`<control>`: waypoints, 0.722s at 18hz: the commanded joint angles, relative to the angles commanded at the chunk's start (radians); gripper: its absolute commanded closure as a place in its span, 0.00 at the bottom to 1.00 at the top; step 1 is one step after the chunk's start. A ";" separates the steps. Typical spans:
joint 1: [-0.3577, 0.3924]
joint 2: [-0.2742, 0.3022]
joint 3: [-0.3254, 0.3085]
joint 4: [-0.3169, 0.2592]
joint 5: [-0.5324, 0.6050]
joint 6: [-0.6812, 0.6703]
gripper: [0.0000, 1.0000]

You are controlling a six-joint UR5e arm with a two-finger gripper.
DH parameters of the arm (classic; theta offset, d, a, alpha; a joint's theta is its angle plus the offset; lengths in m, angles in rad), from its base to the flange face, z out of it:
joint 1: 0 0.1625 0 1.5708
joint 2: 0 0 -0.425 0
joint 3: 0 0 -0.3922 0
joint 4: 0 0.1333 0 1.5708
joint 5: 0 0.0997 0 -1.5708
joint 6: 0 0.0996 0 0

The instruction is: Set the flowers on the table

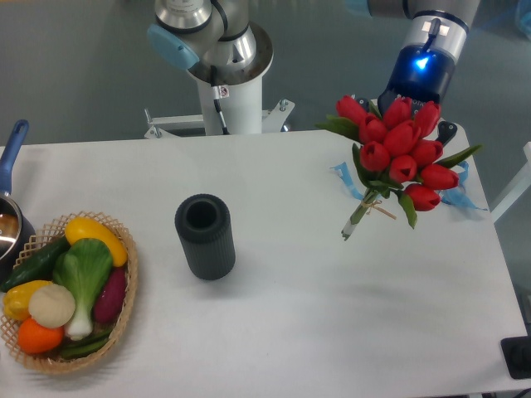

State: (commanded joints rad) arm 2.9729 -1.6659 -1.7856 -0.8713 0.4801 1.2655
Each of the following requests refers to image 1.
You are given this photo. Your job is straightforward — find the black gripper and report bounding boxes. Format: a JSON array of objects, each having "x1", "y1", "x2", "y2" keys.
[{"x1": 353, "y1": 46, "x2": 457, "y2": 145}]

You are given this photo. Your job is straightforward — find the red tulip bouquet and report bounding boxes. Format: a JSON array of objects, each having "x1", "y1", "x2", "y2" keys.
[{"x1": 319, "y1": 95, "x2": 479, "y2": 240}]

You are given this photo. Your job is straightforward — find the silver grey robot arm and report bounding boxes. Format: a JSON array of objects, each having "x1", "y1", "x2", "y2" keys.
[{"x1": 147, "y1": 1, "x2": 480, "y2": 135}]

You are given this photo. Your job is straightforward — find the blue ribbon left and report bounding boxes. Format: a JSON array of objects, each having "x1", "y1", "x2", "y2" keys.
[{"x1": 331, "y1": 162, "x2": 363, "y2": 201}]

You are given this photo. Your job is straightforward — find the blue ribbon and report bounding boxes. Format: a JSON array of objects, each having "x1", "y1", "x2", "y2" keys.
[
  {"x1": 331, "y1": 162, "x2": 363, "y2": 201},
  {"x1": 439, "y1": 161, "x2": 487, "y2": 211}
]

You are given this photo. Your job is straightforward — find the blue ribbon right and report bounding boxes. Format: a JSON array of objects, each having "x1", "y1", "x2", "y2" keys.
[{"x1": 439, "y1": 161, "x2": 487, "y2": 211}]

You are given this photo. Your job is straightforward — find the dark grey ribbed vase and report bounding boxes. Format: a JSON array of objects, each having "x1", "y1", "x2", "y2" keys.
[{"x1": 174, "y1": 193, "x2": 236, "y2": 280}]

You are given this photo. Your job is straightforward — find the black device at edge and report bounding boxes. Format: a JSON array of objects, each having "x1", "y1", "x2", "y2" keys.
[{"x1": 500, "y1": 336, "x2": 530, "y2": 380}]

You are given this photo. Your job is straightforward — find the yellow squash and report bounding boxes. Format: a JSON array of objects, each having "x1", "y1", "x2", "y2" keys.
[{"x1": 65, "y1": 216, "x2": 128, "y2": 267}]

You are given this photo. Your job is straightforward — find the purple sweet potato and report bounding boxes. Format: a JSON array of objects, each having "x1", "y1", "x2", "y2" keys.
[{"x1": 93, "y1": 268, "x2": 126, "y2": 323}]

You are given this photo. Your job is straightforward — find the green bok choy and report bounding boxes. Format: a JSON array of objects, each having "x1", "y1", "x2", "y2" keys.
[{"x1": 52, "y1": 238, "x2": 113, "y2": 341}]

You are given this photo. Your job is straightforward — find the green pea pods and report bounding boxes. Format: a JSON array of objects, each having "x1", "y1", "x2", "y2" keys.
[{"x1": 59, "y1": 329, "x2": 111, "y2": 360}]

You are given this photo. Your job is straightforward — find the dark green cucumber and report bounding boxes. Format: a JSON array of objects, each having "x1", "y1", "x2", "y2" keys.
[{"x1": 1, "y1": 236, "x2": 70, "y2": 293}]

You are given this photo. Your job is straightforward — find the cream white onion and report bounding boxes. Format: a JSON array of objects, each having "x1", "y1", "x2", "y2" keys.
[{"x1": 28, "y1": 284, "x2": 76, "y2": 328}]

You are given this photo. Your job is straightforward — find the woven wicker basket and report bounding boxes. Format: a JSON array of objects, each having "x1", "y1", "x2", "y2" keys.
[{"x1": 1, "y1": 212, "x2": 139, "y2": 375}]

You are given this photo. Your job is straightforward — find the yellow bell pepper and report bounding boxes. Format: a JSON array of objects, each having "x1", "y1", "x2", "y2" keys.
[{"x1": 2, "y1": 280, "x2": 52, "y2": 321}]

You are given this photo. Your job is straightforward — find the orange fruit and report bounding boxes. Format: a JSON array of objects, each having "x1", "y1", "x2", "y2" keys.
[{"x1": 17, "y1": 318, "x2": 64, "y2": 354}]

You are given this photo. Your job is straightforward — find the white frame at right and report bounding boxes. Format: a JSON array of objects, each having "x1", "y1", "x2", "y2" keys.
[{"x1": 490, "y1": 142, "x2": 530, "y2": 223}]

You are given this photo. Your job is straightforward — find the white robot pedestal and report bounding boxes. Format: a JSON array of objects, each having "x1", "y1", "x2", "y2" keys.
[{"x1": 144, "y1": 76, "x2": 295, "y2": 139}]

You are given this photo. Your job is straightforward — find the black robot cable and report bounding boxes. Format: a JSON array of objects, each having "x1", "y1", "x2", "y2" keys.
[{"x1": 209, "y1": 65, "x2": 231, "y2": 136}]

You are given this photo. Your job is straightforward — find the blue handled saucepan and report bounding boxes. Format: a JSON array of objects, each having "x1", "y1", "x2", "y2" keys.
[{"x1": 1, "y1": 119, "x2": 35, "y2": 283}]

